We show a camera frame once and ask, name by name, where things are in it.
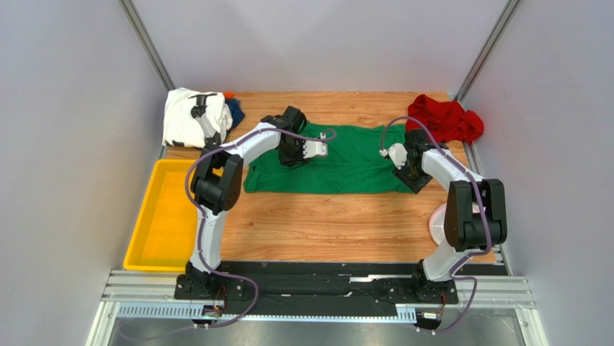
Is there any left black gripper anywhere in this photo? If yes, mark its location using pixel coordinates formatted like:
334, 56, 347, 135
279, 137, 311, 169

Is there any green t shirt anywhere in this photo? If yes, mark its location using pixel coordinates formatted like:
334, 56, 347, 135
244, 123, 411, 195

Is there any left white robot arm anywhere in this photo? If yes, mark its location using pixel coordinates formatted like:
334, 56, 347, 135
185, 106, 310, 283

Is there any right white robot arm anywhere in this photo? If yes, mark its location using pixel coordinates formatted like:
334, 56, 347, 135
383, 129, 507, 283

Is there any white pink round basket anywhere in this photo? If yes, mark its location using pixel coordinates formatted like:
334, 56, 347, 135
428, 202, 506, 252

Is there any red t shirt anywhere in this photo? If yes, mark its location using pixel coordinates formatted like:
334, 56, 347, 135
407, 94, 484, 144

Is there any blue t shirt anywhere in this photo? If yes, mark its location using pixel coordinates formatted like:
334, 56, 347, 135
225, 97, 246, 130

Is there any white printed t shirt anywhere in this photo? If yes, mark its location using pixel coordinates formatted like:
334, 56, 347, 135
162, 88, 233, 148

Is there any yellow plastic bin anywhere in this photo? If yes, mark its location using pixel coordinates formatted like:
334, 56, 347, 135
123, 159, 197, 272

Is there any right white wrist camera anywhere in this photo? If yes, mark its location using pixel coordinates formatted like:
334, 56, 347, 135
379, 143, 407, 169

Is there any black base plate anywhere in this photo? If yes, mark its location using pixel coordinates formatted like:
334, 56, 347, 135
173, 260, 507, 318

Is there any right aluminium frame post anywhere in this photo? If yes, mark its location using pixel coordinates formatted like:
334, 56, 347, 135
454, 0, 523, 103

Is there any aluminium frame post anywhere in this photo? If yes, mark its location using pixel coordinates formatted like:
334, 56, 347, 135
454, 0, 523, 103
118, 0, 175, 91

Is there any left aluminium frame post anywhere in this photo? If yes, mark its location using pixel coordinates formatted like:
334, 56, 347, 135
118, 0, 175, 91

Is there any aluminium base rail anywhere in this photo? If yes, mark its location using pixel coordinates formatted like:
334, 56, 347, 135
86, 270, 548, 345

